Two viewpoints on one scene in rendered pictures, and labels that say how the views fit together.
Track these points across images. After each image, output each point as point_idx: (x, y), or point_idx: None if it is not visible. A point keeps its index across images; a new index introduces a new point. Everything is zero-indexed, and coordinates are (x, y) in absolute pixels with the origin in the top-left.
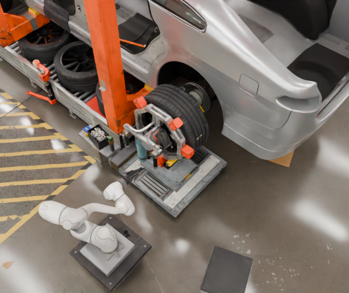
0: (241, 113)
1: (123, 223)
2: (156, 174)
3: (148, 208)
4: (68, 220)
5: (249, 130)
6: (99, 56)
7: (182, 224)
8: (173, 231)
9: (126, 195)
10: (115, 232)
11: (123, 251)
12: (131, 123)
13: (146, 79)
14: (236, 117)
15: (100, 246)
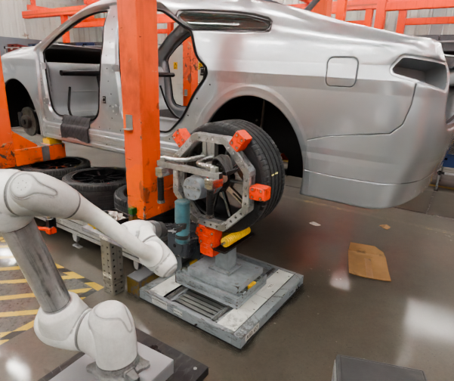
0: (333, 132)
1: (148, 335)
2: (202, 285)
3: (190, 340)
4: (29, 172)
5: (348, 158)
6: (128, 67)
7: (254, 359)
8: (240, 370)
9: (152, 323)
10: None
11: (149, 373)
12: (164, 209)
13: None
14: (323, 146)
15: (98, 348)
